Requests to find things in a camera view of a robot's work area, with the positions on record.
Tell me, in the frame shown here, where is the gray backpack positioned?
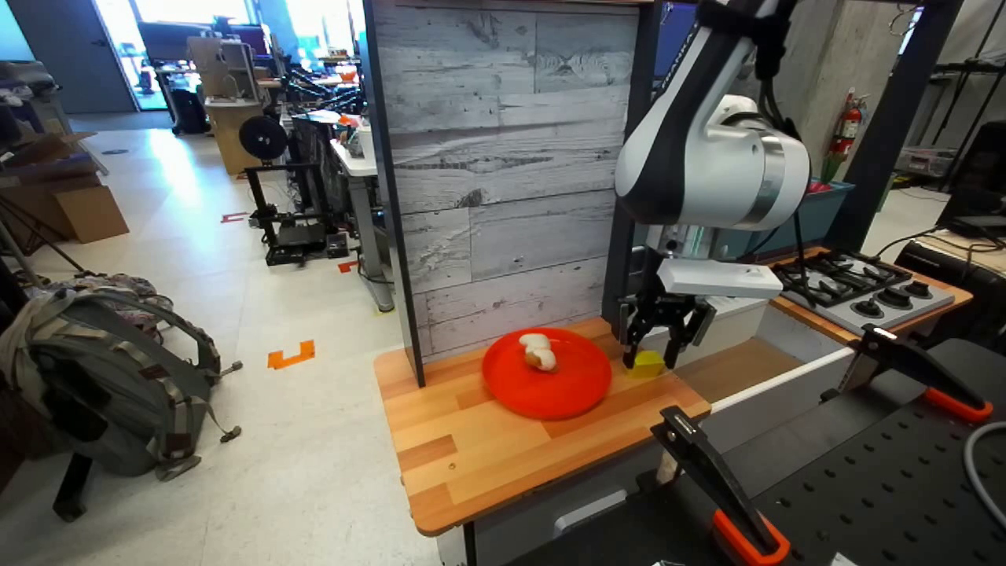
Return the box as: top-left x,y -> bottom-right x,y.
0,269 -> 248,488

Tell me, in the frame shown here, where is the yellow block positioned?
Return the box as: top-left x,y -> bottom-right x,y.
630,346 -> 670,381

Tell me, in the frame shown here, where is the black frame post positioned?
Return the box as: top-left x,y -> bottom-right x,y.
831,0 -> 965,254

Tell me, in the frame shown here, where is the light wooden cabinet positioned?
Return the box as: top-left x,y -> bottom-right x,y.
186,34 -> 266,180

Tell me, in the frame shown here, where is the red round plate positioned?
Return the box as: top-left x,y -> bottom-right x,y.
478,324 -> 615,423

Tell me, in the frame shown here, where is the brown cardboard box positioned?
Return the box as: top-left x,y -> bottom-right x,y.
51,180 -> 132,249

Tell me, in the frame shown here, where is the toy stove with burners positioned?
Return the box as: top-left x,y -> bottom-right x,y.
769,246 -> 958,339

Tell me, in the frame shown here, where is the blue bin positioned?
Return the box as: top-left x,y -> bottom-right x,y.
734,180 -> 860,268

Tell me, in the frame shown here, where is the white toy mushroom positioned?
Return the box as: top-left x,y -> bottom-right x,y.
515,330 -> 562,374

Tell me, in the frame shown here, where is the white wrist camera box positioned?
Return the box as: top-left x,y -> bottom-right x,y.
655,254 -> 785,302

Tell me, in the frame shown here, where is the black perforated breadboard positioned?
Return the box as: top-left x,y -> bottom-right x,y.
513,384 -> 1006,566

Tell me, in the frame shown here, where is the gray wood panel divider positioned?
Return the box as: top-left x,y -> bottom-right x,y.
365,0 -> 666,386

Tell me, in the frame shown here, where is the white desk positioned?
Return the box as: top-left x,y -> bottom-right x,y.
328,111 -> 398,318

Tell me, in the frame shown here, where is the black equipment stand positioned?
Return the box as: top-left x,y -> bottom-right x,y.
239,107 -> 353,269

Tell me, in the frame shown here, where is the coiled gray cable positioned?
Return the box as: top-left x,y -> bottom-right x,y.
963,418 -> 1006,504

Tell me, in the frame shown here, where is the orange-handled black clamp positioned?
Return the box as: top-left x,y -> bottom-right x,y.
835,324 -> 996,428
649,405 -> 797,566

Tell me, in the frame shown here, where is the black office chair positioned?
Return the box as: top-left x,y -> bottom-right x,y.
933,116 -> 1006,246

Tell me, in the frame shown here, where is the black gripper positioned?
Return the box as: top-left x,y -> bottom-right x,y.
615,290 -> 721,370

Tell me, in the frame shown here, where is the red fire extinguisher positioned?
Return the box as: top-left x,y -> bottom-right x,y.
822,85 -> 870,193

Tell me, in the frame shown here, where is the gray toy sink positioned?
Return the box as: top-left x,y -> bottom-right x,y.
670,298 -> 875,456

